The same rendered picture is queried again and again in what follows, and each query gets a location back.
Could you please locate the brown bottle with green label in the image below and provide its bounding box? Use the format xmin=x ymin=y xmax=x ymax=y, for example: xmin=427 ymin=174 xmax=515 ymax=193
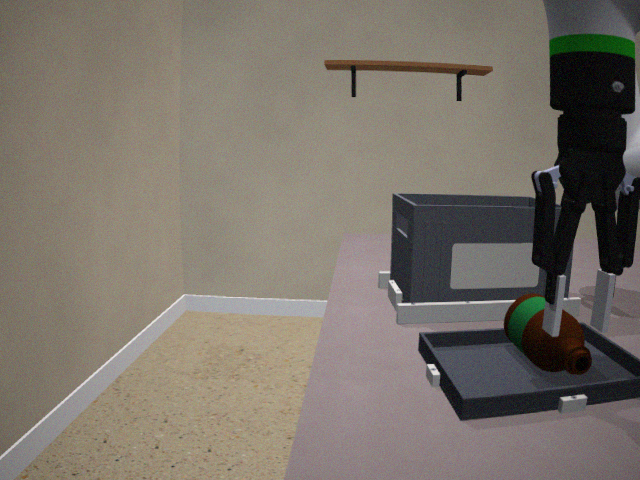
xmin=504 ymin=293 xmax=592 ymax=375

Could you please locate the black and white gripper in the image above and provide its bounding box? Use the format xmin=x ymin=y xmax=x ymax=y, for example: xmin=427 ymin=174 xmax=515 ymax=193
xmin=531 ymin=114 xmax=640 ymax=337

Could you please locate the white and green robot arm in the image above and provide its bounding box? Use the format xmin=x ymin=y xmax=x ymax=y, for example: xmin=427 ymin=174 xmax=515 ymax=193
xmin=543 ymin=0 xmax=640 ymax=177

